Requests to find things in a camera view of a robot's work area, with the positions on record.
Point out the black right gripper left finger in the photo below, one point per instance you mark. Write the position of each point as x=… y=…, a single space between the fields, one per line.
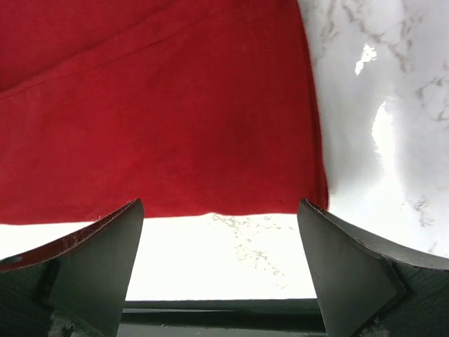
x=75 y=285

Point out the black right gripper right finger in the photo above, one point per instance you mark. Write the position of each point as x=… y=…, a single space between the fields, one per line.
x=367 y=285

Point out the red t-shirt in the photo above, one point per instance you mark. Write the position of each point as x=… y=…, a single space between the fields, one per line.
x=191 y=106

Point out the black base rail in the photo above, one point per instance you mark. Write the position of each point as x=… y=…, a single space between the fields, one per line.
x=271 y=317

